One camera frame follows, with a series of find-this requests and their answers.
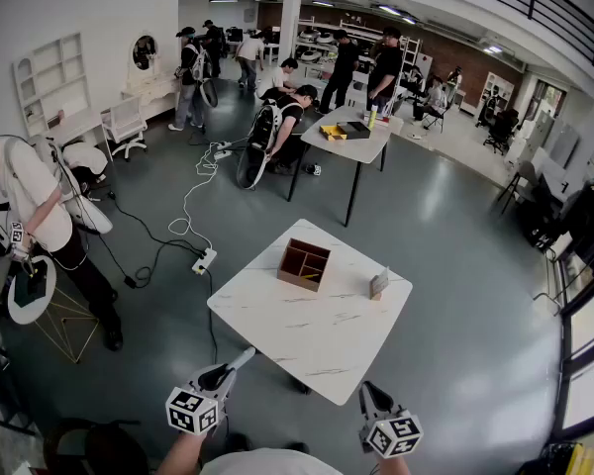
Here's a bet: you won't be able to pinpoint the black floor cable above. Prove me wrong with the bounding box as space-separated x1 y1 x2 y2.
97 190 205 290
205 267 220 365

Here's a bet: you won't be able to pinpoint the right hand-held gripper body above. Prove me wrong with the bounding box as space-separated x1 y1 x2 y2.
358 407 425 460

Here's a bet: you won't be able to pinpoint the person's white shirt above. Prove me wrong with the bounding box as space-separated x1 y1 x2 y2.
199 446 347 475

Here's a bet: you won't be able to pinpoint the black yellow device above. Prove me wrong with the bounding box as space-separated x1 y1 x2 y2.
542 441 594 475

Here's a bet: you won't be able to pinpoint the brown wooden compartment tray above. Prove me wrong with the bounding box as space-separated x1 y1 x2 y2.
276 237 332 294

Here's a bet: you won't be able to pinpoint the person's right forearm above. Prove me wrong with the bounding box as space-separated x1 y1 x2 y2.
374 455 413 475

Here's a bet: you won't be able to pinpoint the white wall shelf unit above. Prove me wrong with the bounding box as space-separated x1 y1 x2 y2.
11 31 93 139

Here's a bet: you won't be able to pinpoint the white power cable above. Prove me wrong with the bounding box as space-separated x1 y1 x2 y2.
166 140 229 252

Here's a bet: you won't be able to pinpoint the white table with black legs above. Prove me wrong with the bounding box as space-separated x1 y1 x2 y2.
286 105 406 229

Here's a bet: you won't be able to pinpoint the black round chair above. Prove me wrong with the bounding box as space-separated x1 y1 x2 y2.
42 417 152 475

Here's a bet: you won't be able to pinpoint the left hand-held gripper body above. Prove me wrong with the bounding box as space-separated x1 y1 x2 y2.
165 371 232 437

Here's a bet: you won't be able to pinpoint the black-framed glass doors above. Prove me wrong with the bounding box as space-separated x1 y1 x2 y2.
557 244 594 439

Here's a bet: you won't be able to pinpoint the round white side table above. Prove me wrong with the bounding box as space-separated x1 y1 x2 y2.
6 253 101 365

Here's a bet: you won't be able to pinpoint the person's left forearm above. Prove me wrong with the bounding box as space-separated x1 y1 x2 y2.
153 427 210 475

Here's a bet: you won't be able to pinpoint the grey chair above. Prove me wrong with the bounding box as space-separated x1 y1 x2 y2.
496 159 542 217

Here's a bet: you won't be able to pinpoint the rack of dark clothes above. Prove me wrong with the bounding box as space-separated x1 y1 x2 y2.
556 173 594 279

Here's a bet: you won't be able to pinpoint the white vanity with round mirror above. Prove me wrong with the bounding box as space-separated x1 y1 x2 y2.
120 29 182 124

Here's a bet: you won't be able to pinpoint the black office chair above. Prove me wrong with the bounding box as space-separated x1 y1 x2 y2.
481 107 522 157

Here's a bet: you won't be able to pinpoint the small brown printed carton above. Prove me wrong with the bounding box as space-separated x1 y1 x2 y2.
368 265 392 302

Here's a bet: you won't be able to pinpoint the black tray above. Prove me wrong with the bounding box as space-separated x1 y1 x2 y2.
336 120 372 141

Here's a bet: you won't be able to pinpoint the white office chair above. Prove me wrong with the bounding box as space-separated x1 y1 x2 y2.
100 95 149 163

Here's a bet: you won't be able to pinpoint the white-framed black backpack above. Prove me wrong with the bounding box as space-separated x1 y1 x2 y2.
235 101 279 191

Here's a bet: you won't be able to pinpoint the yellow tray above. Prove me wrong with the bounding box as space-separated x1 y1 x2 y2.
318 123 350 143

